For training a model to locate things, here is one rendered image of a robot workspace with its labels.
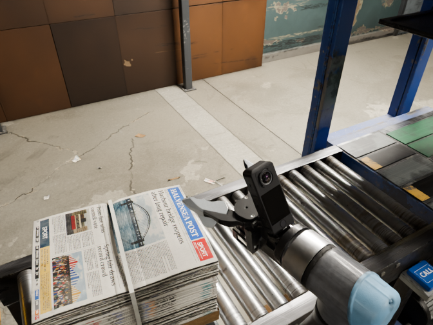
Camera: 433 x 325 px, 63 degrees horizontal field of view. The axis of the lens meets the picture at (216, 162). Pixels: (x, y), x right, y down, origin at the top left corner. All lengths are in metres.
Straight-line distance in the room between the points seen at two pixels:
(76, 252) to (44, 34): 2.91
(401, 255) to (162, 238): 0.73
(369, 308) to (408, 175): 1.09
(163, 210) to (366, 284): 0.54
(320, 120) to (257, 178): 1.17
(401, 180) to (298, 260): 1.03
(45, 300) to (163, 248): 0.25
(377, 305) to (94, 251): 0.58
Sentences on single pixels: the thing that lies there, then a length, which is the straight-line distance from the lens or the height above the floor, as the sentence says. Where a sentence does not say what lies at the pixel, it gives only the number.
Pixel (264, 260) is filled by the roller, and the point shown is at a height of 0.79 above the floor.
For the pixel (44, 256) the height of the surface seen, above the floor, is 1.03.
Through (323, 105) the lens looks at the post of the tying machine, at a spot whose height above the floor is 0.93.
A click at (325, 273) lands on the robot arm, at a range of 0.52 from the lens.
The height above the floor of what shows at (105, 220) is 1.03.
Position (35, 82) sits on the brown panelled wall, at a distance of 3.72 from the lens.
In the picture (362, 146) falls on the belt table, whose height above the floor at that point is 0.80.
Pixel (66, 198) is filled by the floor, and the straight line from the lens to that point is 2.67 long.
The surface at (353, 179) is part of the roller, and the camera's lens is 1.46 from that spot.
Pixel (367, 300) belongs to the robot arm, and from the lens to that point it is 0.51.
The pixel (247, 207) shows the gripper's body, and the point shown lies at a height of 1.24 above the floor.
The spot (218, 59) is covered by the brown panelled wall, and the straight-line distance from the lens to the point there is 4.25.
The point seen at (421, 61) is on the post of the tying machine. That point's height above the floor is 1.02.
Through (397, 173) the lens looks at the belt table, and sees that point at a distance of 1.55.
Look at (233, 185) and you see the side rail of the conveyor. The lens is 1.32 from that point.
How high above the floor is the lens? 1.65
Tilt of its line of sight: 36 degrees down
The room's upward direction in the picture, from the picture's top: straight up
